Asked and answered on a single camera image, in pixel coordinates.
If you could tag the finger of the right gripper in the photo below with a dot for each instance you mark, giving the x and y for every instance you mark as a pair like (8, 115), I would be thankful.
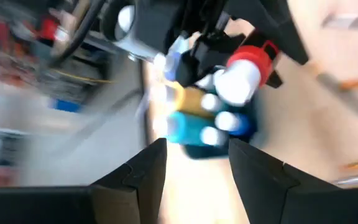
(269, 21)
(204, 56)

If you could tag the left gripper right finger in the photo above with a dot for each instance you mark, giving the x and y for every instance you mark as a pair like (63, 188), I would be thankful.
(306, 205)

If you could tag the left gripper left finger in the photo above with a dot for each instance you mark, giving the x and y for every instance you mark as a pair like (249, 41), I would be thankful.
(57, 205)

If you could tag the large purple paint bottle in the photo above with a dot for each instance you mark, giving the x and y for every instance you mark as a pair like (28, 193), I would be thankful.
(171, 65)

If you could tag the large yellow paint bottle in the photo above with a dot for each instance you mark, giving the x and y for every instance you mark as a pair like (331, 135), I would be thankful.
(191, 99)

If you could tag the small red paint bottle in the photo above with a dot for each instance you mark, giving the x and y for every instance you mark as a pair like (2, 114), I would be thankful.
(244, 77)

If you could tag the large teal paint bottle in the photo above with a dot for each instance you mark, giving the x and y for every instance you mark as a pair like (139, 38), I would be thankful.
(185, 129)

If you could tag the small blue paint bottle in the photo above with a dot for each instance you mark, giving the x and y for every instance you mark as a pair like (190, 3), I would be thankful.
(244, 124)

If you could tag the wide black brush gold ferrule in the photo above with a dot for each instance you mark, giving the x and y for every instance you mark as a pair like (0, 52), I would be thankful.
(346, 99)

